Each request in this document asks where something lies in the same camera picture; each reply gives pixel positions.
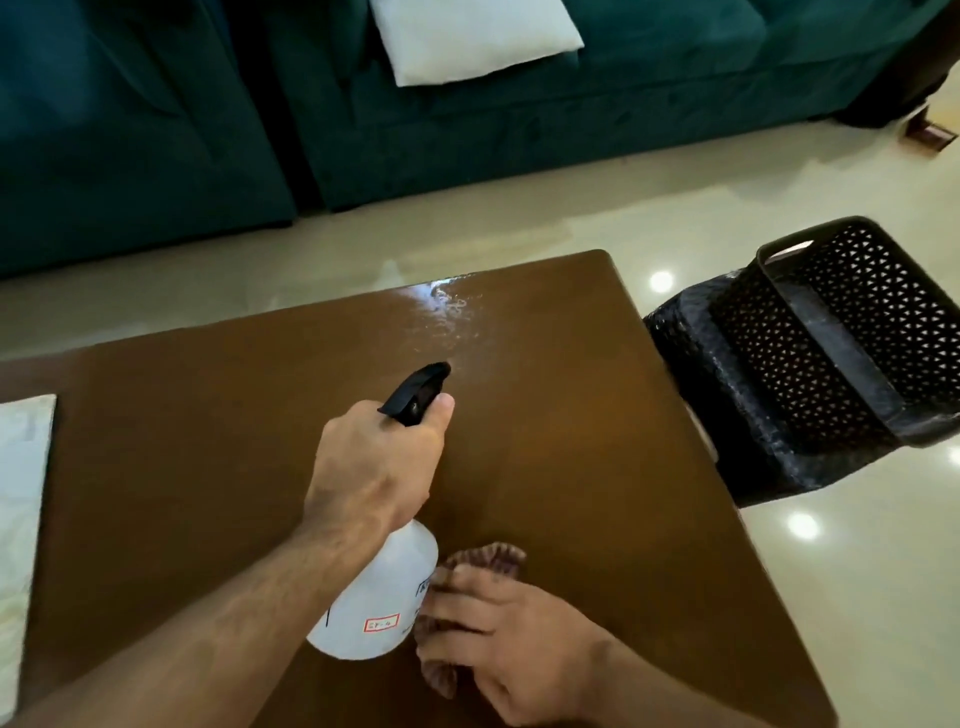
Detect person's right hand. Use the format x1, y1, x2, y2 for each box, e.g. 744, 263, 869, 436
413, 562, 625, 726

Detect black woven plastic stool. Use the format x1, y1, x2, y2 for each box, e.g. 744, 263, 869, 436
642, 270, 905, 511

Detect brown patterned cleaning cloth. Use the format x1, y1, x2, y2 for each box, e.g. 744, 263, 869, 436
414, 541, 529, 700

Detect white spray bottle black nozzle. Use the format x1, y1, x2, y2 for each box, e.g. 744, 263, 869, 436
306, 361, 453, 662

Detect black perforated plastic basket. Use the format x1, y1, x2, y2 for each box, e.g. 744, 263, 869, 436
711, 216, 960, 450

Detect white cushion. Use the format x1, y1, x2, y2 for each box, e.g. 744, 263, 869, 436
369, 0, 586, 88

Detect long teal velvet sofa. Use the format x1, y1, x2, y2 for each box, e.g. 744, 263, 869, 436
225, 0, 955, 216

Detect teal velvet armchair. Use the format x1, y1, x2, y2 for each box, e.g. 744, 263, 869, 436
0, 0, 298, 280

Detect white folded cloth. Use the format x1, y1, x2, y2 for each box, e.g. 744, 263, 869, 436
0, 393, 59, 710

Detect small brown wooden stand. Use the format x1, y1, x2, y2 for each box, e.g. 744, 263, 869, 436
904, 107, 960, 157

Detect person's left hand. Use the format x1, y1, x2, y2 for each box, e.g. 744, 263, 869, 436
299, 392, 457, 543

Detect person's left forearm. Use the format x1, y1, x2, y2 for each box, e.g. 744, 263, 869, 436
0, 517, 421, 728

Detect person's right forearm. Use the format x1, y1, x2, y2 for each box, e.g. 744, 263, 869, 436
577, 637, 762, 728

